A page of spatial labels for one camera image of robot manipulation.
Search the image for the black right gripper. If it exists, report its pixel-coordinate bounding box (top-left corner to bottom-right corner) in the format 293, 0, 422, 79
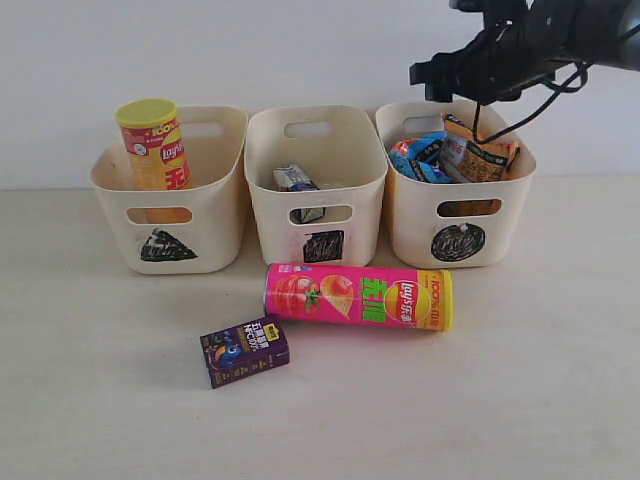
409, 1, 630, 104

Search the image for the blue instant noodle bag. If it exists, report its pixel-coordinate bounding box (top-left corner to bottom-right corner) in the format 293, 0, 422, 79
389, 131, 454, 184

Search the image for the orange instant noodle bag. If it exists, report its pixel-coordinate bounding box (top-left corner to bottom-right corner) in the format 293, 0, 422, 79
439, 113, 520, 184

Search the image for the white blue milk carton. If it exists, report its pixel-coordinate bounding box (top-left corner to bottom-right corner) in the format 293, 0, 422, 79
273, 164, 326, 224

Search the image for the yellow Lays chips can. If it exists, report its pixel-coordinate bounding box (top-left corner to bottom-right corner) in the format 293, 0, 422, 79
115, 97, 194, 225

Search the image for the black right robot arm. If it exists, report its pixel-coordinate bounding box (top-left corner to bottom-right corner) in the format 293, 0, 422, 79
409, 0, 639, 106

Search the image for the cream bin with square mark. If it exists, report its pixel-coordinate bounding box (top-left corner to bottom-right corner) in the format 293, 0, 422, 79
244, 105, 388, 266

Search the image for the cream bin with circle mark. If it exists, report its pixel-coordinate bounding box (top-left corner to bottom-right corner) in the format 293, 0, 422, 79
375, 100, 537, 269

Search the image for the pink Lays chips can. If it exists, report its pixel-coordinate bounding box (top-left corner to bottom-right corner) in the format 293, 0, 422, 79
264, 263, 454, 333

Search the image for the cream bin with triangle mark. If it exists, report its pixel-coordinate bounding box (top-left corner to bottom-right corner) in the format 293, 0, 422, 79
91, 106, 250, 275

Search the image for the purple juice carton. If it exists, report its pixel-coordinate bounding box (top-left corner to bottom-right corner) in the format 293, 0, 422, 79
200, 315, 290, 389

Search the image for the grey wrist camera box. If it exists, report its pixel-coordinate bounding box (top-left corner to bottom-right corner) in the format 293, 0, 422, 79
449, 0, 485, 13

